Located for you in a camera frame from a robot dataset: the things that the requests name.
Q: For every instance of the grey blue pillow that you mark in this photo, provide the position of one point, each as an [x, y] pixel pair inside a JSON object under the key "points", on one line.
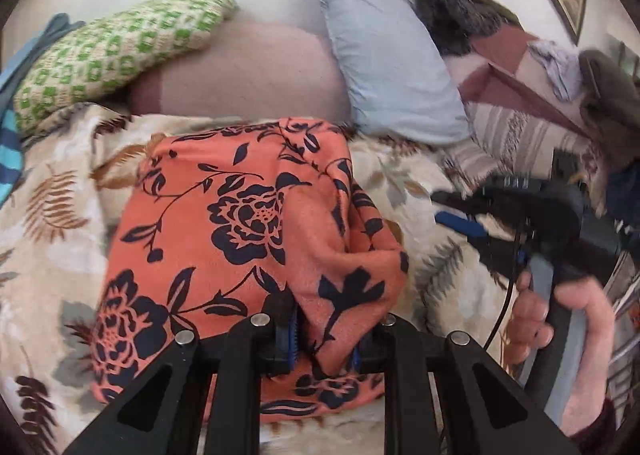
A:
{"points": [[397, 82]]}

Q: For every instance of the blue striped garment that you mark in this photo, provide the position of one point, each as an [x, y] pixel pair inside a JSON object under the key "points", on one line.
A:
{"points": [[11, 156]]}

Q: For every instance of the maroon pink quilt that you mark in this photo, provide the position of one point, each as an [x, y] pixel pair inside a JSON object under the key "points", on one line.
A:
{"points": [[501, 71]]}

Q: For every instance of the dark furry garment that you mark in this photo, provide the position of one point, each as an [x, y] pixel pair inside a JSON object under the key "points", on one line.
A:
{"points": [[452, 24]]}

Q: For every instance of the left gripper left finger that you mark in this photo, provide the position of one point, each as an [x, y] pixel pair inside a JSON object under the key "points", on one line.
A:
{"points": [[200, 394]]}

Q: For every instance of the person's right hand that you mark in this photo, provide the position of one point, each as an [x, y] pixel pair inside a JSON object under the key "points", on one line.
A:
{"points": [[577, 318]]}

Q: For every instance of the white crumpled cloth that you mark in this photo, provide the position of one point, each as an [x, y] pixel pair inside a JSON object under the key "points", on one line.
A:
{"points": [[561, 66]]}

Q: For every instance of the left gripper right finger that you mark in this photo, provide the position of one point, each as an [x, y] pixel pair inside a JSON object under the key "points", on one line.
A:
{"points": [[450, 386]]}

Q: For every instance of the floral leaf blanket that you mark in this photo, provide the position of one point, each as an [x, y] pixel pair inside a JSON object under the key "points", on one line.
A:
{"points": [[60, 221]]}

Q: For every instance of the pink bed mattress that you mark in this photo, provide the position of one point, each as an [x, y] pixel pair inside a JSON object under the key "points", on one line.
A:
{"points": [[251, 71]]}

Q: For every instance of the green patterned pillow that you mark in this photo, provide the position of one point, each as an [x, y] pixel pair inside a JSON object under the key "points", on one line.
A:
{"points": [[104, 55]]}

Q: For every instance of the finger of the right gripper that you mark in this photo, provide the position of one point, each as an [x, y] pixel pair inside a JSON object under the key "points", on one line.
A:
{"points": [[463, 226], [472, 204]]}

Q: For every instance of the grey blue garment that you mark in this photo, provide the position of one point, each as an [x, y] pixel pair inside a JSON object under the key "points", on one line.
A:
{"points": [[19, 65]]}

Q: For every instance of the orange floral garment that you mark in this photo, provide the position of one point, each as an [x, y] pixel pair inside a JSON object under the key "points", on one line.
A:
{"points": [[220, 222]]}

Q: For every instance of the striped folded quilt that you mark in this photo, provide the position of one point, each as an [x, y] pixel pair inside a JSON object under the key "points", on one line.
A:
{"points": [[507, 140]]}

